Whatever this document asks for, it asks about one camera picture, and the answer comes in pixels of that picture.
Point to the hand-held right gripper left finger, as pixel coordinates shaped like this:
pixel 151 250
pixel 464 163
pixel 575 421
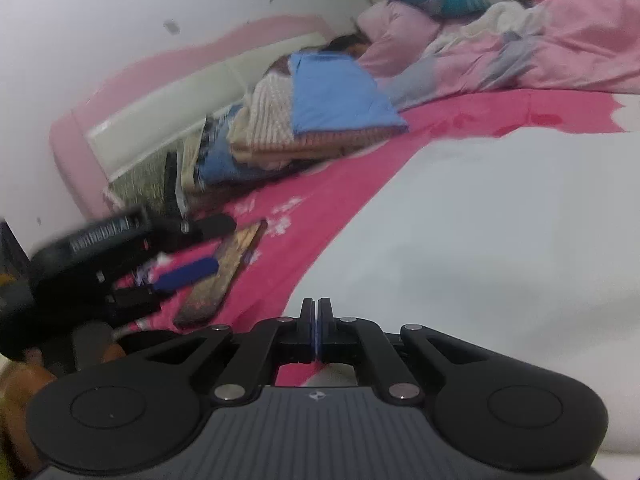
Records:
pixel 309 332

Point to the pink floral bed blanket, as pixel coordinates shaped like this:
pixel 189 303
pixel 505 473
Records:
pixel 300 195

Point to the person's left hand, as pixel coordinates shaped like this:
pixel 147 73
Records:
pixel 20 400

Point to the pink bed headboard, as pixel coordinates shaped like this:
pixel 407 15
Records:
pixel 150 75

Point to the woven straw mat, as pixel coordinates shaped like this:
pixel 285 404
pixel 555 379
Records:
pixel 135 185

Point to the houndstooth patterned blanket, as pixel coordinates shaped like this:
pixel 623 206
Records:
pixel 265 110

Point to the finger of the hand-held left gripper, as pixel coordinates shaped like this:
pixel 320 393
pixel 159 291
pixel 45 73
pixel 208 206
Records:
pixel 210 225
pixel 185 272

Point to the brown patterned phone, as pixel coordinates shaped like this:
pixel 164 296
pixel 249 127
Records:
pixel 220 275

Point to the white sweatshirt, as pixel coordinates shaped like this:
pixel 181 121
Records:
pixel 475 260

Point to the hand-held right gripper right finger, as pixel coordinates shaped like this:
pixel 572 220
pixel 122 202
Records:
pixel 324 332

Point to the pink pillow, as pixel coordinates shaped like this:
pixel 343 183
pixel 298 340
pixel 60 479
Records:
pixel 395 25

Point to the blue denim cloth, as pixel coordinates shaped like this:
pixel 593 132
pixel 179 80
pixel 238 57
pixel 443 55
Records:
pixel 220 165

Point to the pink printed duvet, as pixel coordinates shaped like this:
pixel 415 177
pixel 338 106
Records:
pixel 550 40

